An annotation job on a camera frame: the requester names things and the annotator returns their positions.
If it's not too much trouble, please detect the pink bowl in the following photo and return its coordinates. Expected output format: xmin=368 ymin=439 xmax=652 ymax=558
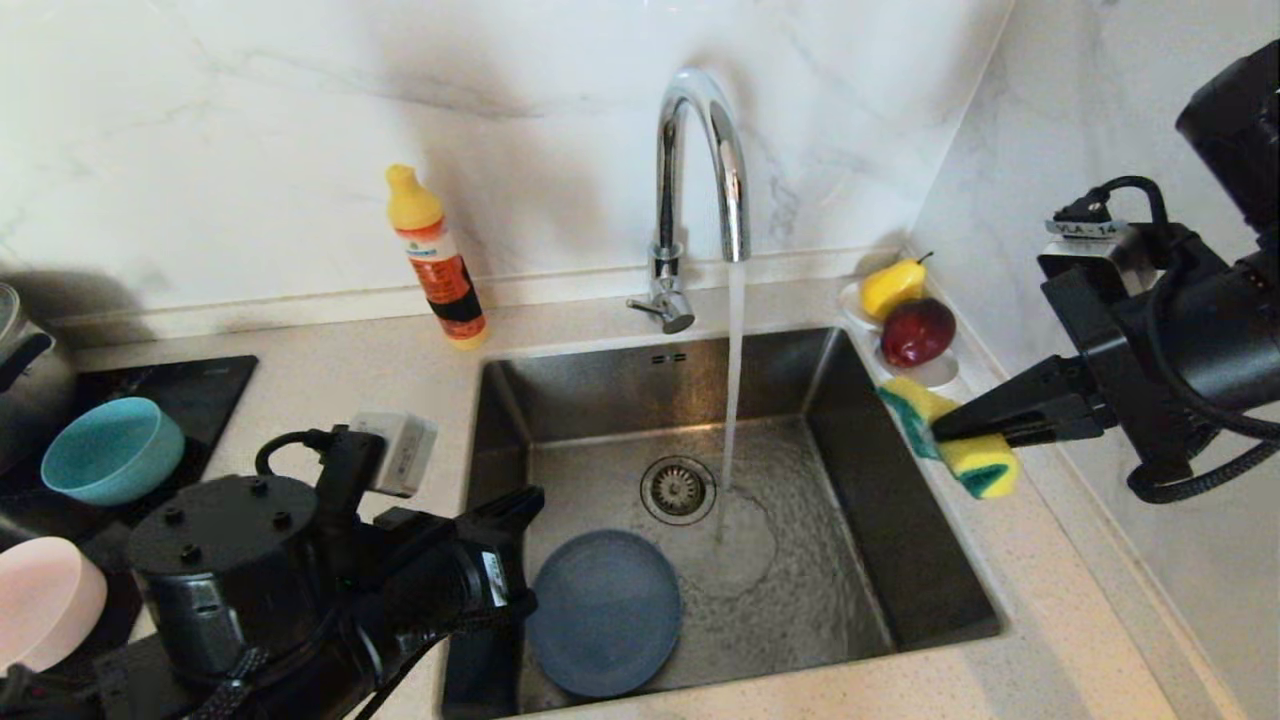
xmin=0 ymin=536 xmax=109 ymax=674

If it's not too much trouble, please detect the blue round plate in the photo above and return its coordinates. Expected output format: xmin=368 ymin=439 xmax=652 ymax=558
xmin=525 ymin=529 xmax=684 ymax=699

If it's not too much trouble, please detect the red apple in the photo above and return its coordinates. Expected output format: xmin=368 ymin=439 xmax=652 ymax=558
xmin=878 ymin=297 xmax=956 ymax=369

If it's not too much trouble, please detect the yellow green sponge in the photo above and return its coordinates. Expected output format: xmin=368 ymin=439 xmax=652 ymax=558
xmin=878 ymin=376 xmax=1021 ymax=500

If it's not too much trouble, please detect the chrome faucet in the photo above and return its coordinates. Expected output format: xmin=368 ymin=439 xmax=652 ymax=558
xmin=626 ymin=68 xmax=752 ymax=336

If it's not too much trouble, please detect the steel cooking pot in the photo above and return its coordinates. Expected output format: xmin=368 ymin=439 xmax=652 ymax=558
xmin=0 ymin=283 xmax=81 ymax=473

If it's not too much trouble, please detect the teal bowl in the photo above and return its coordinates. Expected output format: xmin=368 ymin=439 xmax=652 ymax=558
xmin=41 ymin=397 xmax=187 ymax=507

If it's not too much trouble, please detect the metal sink drain strainer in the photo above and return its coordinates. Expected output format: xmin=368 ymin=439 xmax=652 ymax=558
xmin=640 ymin=456 xmax=717 ymax=527

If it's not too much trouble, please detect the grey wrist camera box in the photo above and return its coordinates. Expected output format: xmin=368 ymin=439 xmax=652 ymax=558
xmin=1038 ymin=218 xmax=1166 ymax=291
xmin=350 ymin=411 xmax=439 ymax=498

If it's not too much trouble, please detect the white fruit dish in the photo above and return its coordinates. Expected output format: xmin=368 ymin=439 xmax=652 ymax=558
xmin=838 ymin=280 xmax=959 ymax=391

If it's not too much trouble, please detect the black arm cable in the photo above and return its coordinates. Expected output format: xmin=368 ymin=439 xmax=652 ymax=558
xmin=1055 ymin=175 xmax=1280 ymax=504
xmin=255 ymin=428 xmax=337 ymax=477

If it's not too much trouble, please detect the stainless steel sink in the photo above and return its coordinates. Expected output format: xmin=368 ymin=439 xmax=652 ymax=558
xmin=440 ymin=325 xmax=1006 ymax=720

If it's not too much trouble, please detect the orange dish soap bottle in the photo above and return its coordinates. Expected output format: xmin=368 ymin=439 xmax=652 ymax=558
xmin=384 ymin=164 xmax=490 ymax=351

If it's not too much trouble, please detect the yellow pear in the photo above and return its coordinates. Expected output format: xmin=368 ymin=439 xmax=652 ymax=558
xmin=858 ymin=252 xmax=933 ymax=323

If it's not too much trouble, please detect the black induction cooktop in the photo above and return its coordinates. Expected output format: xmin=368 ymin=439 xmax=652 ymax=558
xmin=0 ymin=355 xmax=259 ymax=661

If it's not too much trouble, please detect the running water stream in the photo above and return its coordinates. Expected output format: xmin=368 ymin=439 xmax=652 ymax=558
xmin=712 ymin=260 xmax=749 ymax=541

